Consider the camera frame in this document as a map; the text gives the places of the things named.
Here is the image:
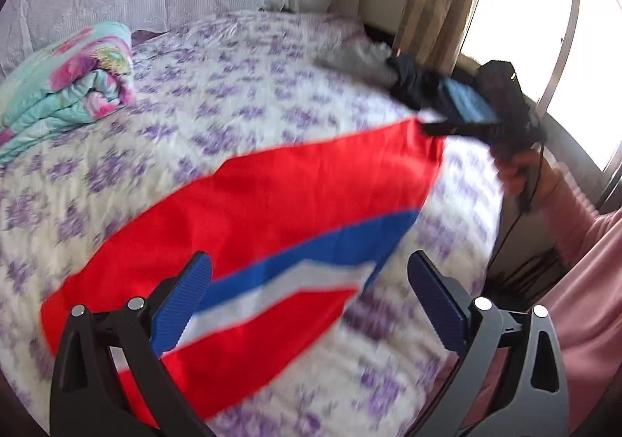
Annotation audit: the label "grey garment on bed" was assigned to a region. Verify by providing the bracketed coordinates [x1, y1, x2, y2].
[317, 39, 398, 89]

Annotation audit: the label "black garment on bed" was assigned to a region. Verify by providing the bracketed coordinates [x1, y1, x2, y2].
[386, 54, 446, 112]

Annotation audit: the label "window with metal frame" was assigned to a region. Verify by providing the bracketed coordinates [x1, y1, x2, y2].
[461, 0, 621, 170]

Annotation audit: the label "purple floral bed sheet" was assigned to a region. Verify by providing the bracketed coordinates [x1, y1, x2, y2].
[1, 12, 502, 436]

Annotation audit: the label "red blue white pants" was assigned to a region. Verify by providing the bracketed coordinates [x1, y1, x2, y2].
[40, 118, 445, 420]

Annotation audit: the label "pink sleeved right forearm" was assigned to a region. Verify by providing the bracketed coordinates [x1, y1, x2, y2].
[540, 165, 622, 430]

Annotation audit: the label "folded turquoise floral blanket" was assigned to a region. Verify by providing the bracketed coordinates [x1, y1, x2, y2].
[1, 21, 135, 165]

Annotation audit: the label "person's right hand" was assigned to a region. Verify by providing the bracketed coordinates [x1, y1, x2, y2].
[490, 149, 562, 207]

